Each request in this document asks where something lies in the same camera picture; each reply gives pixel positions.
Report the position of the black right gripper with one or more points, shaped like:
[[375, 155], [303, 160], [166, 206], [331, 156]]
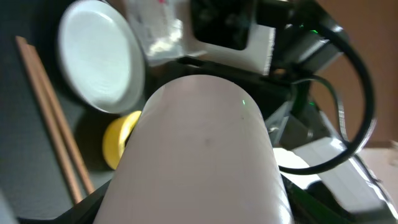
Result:
[[282, 58]]

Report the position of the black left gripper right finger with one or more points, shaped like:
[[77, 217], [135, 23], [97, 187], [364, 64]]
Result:
[[306, 209]]

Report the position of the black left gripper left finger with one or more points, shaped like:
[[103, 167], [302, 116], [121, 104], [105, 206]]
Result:
[[82, 213]]

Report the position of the yellow bowl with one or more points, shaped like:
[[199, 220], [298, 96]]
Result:
[[116, 136]]

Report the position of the pink plastic cup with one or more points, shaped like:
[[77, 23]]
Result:
[[200, 153]]

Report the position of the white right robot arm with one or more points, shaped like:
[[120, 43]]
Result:
[[335, 174]]

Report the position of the clear plastic waste bin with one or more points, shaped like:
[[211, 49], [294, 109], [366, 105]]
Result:
[[159, 30]]

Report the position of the wooden chopstick left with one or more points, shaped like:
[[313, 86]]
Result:
[[51, 124]]

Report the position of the wooden chopstick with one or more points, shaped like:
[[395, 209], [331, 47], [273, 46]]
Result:
[[51, 124], [63, 126]]

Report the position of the wooden chopstick right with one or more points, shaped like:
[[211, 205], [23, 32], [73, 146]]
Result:
[[63, 126]]

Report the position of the white round plate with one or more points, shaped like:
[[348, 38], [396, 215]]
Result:
[[100, 57]]

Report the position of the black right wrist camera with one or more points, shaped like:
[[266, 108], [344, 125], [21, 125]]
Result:
[[225, 23]]

